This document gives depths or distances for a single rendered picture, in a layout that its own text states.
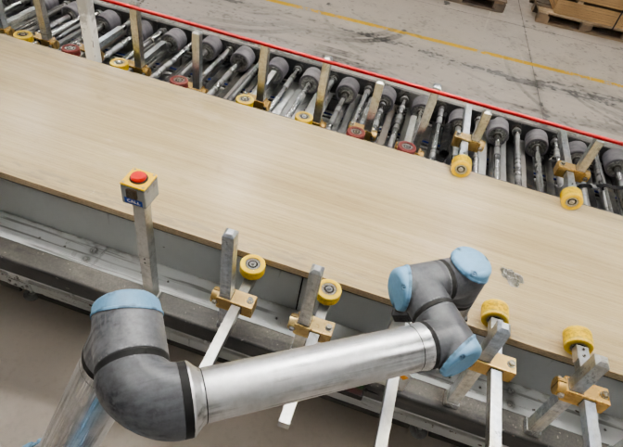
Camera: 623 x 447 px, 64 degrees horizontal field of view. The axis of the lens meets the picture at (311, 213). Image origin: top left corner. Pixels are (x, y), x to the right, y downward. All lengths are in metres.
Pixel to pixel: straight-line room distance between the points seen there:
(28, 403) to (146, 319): 1.62
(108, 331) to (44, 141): 1.32
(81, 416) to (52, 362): 1.50
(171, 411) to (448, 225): 1.34
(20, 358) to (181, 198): 1.14
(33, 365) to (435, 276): 1.91
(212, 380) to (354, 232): 1.04
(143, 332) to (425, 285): 0.54
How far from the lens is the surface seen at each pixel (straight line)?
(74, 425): 1.08
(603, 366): 1.49
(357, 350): 0.89
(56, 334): 2.61
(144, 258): 1.59
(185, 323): 1.71
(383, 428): 1.42
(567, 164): 2.40
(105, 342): 0.86
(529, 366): 1.87
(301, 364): 0.85
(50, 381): 2.49
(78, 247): 2.06
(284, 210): 1.77
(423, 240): 1.81
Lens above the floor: 2.11
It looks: 43 degrees down
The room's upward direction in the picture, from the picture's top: 12 degrees clockwise
